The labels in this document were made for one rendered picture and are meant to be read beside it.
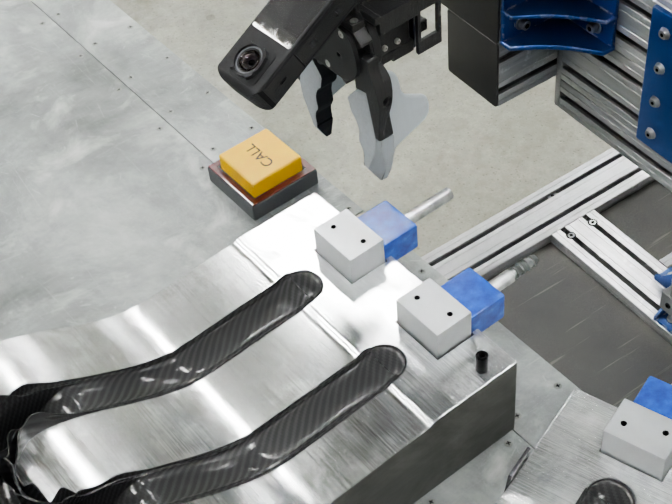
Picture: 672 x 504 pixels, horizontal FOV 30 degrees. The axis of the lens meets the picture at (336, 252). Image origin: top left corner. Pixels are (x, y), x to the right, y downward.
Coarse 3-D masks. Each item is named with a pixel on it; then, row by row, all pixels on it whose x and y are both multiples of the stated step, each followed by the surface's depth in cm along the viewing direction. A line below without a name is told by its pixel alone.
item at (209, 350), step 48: (288, 288) 106; (240, 336) 103; (48, 384) 95; (96, 384) 97; (144, 384) 99; (336, 384) 99; (384, 384) 98; (0, 432) 93; (288, 432) 96; (0, 480) 95; (144, 480) 90; (192, 480) 91; (240, 480) 92
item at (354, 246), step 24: (336, 216) 106; (360, 216) 108; (384, 216) 108; (408, 216) 109; (336, 240) 105; (360, 240) 104; (384, 240) 106; (408, 240) 107; (336, 264) 106; (360, 264) 104
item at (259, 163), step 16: (240, 144) 126; (256, 144) 126; (272, 144) 125; (224, 160) 125; (240, 160) 124; (256, 160) 124; (272, 160) 124; (288, 160) 124; (240, 176) 123; (256, 176) 122; (272, 176) 123; (288, 176) 124; (256, 192) 123
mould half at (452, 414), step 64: (256, 256) 108; (320, 256) 107; (128, 320) 105; (192, 320) 104; (320, 320) 102; (384, 320) 102; (0, 384) 95; (192, 384) 100; (256, 384) 99; (448, 384) 97; (512, 384) 100; (64, 448) 90; (128, 448) 92; (192, 448) 94; (320, 448) 94; (384, 448) 94; (448, 448) 99
